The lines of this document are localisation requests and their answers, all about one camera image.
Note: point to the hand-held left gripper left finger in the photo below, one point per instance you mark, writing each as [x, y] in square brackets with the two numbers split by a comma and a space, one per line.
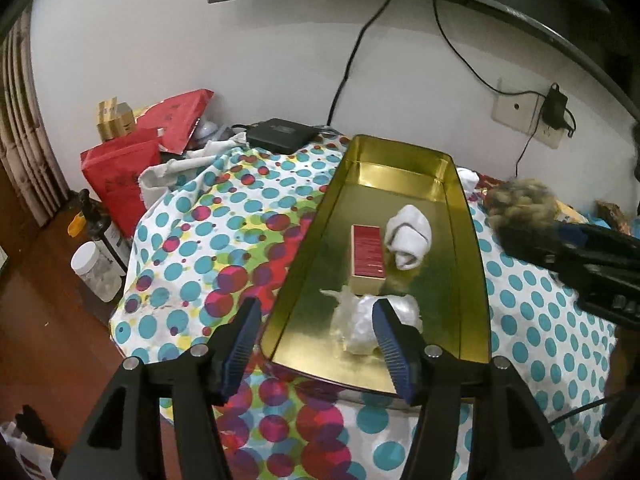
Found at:
[240, 347]

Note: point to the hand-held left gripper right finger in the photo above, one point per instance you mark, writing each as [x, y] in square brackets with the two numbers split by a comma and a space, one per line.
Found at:
[392, 352]

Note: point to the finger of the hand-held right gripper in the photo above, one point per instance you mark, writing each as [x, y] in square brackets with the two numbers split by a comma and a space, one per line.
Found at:
[605, 237]
[535, 252]

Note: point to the brown fuzzy pom-pom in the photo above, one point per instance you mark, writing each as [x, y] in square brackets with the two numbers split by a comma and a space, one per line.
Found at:
[520, 200]

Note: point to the white towel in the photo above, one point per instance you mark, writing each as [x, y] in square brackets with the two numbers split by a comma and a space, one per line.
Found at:
[468, 179]

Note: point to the gold metal tin tray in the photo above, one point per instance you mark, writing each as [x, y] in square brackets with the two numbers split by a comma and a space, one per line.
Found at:
[320, 280]

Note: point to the white sock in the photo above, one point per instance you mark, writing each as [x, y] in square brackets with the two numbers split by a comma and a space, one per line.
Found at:
[407, 235]

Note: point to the brown snack packet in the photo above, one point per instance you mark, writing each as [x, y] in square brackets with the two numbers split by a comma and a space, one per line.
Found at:
[615, 215]

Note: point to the crumpled clear plastic bag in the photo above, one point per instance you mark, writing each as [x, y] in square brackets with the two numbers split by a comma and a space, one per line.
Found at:
[357, 320]

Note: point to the red rectangular box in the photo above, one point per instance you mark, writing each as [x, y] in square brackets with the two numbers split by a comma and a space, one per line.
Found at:
[367, 255]

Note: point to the polka dot cloth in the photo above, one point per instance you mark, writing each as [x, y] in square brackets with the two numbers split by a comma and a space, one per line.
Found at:
[210, 240]

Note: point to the black power adapter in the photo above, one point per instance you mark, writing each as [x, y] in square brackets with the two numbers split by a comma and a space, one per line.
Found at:
[557, 107]

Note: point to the clear jar white lid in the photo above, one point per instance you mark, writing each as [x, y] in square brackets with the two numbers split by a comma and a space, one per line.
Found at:
[97, 272]

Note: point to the dark pump bottle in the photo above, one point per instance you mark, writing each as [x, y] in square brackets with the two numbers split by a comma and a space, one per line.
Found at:
[105, 237]

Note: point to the red paper bag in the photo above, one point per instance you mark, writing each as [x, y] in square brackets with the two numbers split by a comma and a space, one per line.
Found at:
[120, 180]

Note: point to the black set-top box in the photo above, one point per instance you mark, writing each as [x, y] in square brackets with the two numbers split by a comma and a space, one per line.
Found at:
[280, 132]

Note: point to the white plastic bag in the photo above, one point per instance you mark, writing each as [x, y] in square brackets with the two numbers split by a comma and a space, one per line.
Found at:
[25, 452]

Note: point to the flat red envelope bag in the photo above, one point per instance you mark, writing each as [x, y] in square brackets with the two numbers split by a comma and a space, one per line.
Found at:
[175, 115]

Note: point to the yellow cardboard boxes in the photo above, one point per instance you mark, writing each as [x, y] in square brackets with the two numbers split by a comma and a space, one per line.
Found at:
[114, 117]

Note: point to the brown patterned curtain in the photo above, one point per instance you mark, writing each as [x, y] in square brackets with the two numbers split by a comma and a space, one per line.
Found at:
[27, 135]

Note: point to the beige power wall socket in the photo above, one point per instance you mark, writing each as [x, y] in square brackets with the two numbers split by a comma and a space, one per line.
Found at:
[550, 135]

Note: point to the beige coax wall plate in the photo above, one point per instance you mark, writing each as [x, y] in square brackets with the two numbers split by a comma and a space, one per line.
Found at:
[515, 107]

